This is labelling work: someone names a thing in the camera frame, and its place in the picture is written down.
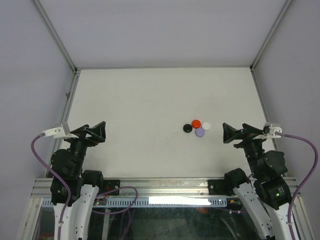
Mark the aluminium frame post right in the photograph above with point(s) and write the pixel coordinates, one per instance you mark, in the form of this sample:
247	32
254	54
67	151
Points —
272	31

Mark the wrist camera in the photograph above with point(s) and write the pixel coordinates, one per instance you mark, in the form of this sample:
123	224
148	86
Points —
270	131
60	131

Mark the black charging case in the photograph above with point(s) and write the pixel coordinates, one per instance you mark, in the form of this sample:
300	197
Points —
187	128

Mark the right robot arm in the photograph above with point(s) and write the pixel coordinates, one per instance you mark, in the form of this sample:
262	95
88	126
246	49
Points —
268	199

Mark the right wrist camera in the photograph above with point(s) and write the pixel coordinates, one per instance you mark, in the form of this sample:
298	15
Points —
270	131

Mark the aluminium frame post left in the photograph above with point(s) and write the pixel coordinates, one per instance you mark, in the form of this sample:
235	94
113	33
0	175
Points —
54	34

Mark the aluminium frame post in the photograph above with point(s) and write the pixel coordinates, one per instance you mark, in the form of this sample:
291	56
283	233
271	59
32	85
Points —
272	31
54	34

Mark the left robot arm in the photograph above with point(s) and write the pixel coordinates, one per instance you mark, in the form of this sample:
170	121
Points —
73	189

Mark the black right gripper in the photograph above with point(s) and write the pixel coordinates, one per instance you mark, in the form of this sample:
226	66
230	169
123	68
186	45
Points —
229	133

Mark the lilac charging case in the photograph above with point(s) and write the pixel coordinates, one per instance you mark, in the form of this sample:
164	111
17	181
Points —
200	132

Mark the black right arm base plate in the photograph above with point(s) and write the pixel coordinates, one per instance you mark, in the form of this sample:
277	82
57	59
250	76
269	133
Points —
219	187

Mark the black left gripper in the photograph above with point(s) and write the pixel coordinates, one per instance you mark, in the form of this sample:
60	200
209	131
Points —
97	132

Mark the white charging case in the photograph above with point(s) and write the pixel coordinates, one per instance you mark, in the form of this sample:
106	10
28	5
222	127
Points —
206	126

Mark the grey slotted cable duct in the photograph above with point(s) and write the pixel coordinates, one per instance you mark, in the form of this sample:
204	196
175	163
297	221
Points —
161	202

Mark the orange charging case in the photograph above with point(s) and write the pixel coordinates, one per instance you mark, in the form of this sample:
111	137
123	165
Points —
196	124

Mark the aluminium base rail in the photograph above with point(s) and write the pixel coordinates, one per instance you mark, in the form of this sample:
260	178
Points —
149	187

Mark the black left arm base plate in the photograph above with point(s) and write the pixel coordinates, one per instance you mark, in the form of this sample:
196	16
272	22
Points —
110	187

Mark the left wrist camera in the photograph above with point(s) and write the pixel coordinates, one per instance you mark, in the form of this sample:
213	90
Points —
60	131

